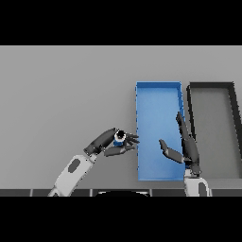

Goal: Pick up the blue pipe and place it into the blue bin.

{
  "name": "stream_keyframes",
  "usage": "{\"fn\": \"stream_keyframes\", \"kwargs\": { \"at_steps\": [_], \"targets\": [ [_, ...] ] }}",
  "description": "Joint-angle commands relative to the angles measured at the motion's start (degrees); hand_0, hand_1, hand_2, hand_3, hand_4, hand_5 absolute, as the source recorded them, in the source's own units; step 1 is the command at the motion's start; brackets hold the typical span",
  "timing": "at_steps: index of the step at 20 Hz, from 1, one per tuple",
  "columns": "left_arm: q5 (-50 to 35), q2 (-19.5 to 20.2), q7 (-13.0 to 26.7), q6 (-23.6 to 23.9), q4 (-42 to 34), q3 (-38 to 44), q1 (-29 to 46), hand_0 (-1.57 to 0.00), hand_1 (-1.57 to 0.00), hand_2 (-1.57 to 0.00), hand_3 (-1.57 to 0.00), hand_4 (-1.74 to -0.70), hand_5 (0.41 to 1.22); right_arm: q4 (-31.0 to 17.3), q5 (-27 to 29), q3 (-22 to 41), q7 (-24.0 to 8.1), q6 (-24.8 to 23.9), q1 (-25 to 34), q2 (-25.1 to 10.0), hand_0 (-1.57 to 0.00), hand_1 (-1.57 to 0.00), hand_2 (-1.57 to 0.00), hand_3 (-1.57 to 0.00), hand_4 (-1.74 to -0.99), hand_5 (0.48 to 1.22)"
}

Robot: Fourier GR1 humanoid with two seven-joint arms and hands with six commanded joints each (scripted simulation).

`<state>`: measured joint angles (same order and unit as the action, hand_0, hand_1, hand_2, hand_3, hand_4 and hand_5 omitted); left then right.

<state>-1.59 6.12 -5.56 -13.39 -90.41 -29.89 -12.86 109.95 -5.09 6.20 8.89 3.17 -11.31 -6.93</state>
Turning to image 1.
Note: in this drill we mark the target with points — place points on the dark grey bin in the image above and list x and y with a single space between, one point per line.
216 129

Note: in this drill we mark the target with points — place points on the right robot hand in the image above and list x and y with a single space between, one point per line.
188 148

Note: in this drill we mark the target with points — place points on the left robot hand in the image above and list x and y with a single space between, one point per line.
104 141

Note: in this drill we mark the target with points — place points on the blue pipe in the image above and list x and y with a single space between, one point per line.
119 138

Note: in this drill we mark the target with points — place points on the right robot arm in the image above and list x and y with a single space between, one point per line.
195 186

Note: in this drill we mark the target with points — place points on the blue bin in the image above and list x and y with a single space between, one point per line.
159 132

